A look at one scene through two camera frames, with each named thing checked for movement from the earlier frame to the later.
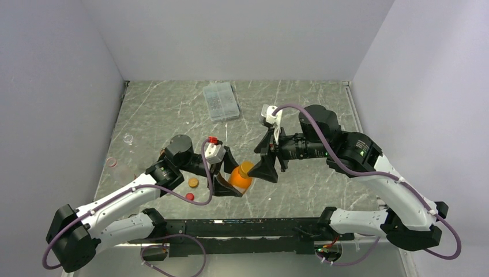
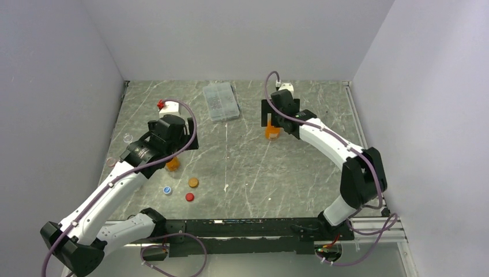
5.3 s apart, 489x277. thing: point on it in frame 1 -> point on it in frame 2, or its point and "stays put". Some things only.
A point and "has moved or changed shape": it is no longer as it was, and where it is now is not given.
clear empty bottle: [128, 138] stays put
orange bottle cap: [193, 182] stays put
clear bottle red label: [112, 162] stays put
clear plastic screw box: [221, 101] stays put
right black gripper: [265, 169] -> [266, 108]
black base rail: [241, 237] stays put
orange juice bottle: [239, 178] has moved or changed shape
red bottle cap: [190, 196] stays put
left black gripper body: [198, 165] -> [183, 137]
